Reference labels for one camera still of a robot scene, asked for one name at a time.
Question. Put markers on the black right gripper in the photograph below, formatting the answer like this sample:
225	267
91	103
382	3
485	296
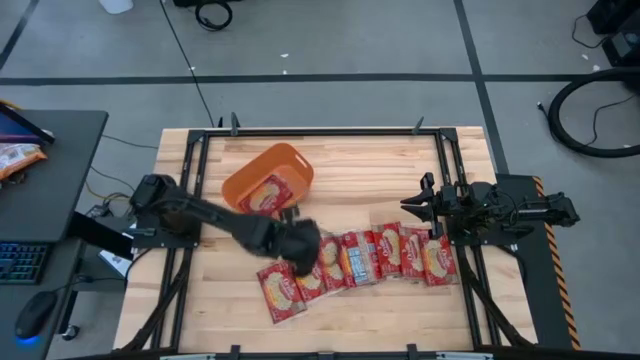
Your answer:
447	202

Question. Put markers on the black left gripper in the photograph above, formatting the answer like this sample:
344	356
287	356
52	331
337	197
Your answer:
300	245

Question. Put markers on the orange plastic basket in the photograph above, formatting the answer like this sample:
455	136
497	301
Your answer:
260	167

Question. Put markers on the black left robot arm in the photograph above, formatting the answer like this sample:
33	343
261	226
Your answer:
210	215

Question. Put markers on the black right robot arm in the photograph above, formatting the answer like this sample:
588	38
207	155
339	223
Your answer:
545	210

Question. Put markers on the black platform with hazard stripe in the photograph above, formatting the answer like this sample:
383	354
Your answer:
540	280

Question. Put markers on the black desk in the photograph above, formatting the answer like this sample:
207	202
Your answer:
50	190

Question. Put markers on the black equipment case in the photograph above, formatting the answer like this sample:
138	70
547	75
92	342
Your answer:
620	35

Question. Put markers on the black computer mouse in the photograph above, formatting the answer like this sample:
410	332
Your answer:
35	314

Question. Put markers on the backlit black keyboard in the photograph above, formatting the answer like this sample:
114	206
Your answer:
22	262

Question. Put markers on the orange snack bag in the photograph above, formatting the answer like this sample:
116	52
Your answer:
17	157

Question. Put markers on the white container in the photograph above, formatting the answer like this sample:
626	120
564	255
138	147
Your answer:
116	6

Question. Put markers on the dark tablet screen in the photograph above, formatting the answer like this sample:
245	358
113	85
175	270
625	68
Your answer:
20	127

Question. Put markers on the black frame clamp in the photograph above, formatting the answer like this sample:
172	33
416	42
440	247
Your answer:
234	125
418	126

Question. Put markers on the black metal table frame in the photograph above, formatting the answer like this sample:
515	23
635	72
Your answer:
320	132

